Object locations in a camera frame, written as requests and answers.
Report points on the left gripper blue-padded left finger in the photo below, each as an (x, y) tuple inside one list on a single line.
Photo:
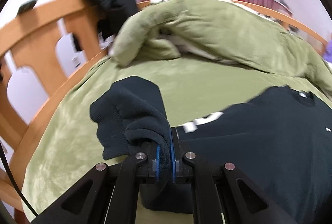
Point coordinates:
[(152, 151)]

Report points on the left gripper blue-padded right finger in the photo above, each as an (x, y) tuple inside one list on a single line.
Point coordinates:
[(181, 172)]

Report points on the black sweatshirt with white logo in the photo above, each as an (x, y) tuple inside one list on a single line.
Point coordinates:
[(281, 139)]

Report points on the green fleece bed sheet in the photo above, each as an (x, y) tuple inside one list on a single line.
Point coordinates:
[(191, 88)]

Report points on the green quilt with floral lining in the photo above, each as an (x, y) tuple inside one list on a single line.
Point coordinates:
[(223, 30)]

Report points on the black jacket on footboard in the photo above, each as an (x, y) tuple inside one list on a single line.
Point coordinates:
[(116, 12)]

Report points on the wooden bed frame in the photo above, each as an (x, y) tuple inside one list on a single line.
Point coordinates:
[(58, 41)]

